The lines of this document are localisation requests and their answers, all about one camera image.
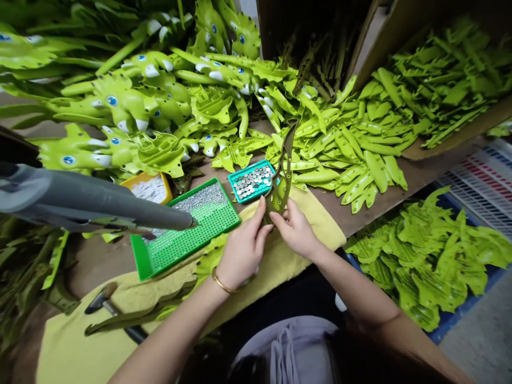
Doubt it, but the blue plastic crate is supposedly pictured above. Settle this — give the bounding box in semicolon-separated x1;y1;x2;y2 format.
343;186;512;346

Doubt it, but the green perforated screw tray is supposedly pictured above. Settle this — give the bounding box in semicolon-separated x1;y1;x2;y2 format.
130;177;242;282

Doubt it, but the pile of white plastic pieces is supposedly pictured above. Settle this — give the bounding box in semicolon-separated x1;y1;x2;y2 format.
130;175;169;203

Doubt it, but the lime toy shell part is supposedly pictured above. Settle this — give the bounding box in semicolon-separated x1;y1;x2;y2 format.
194;235;229;282

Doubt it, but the person's right hand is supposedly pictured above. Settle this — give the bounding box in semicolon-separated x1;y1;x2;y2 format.
269;198;328;266

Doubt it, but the person's left hand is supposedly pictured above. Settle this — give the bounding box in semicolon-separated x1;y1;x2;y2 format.
213;196;275;292

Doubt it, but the pile of olive toy parts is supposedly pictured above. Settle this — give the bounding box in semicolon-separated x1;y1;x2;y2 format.
0;214;83;355

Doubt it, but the pile of small silver screws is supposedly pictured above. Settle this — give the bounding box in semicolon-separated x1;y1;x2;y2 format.
145;183;229;243

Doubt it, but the pile of green dinosaur heads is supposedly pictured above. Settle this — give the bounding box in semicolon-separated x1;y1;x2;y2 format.
0;0;266;183

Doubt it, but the yellow small parts tray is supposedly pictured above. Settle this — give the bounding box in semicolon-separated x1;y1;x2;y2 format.
119;171;174;205

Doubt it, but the person's body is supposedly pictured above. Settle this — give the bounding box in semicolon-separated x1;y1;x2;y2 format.
191;259;445;384

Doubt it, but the large cardboard box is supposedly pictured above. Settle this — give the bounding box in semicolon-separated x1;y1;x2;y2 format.
347;0;512;162

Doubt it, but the pile of lime leaf-shaped shells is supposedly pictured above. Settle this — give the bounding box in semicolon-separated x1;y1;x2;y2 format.
211;55;421;215

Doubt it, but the yellow cloth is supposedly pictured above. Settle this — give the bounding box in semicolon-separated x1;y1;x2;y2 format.
36;183;348;384

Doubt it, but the teal small parts tray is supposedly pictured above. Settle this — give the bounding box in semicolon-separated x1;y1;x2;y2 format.
227;159;282;205

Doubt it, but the pile of round metal discs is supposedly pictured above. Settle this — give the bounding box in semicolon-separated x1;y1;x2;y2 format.
233;166;275;197

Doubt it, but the black-handled hammer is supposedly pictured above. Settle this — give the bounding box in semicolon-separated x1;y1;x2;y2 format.
84;281;149;346

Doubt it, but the olive leaf-shaped toy shell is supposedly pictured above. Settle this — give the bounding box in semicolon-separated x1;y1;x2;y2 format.
262;118;300;229

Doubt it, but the grey electric screwdriver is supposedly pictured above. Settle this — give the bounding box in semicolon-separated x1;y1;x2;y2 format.
0;161;200;242

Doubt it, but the white plastic basket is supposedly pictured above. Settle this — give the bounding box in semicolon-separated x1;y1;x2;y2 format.
435;139;512;242

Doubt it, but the heap of lime plastic strips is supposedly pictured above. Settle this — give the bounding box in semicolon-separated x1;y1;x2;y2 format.
370;15;512;149

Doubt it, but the cardboard box with olive parts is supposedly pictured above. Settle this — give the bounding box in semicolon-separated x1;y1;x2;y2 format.
255;0;381;103

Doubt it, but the olive long toy part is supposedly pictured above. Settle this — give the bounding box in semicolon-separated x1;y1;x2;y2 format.
84;279;197;338

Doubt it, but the pile of lime frill shells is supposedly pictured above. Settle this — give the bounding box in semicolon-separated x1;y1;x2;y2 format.
345;186;512;333

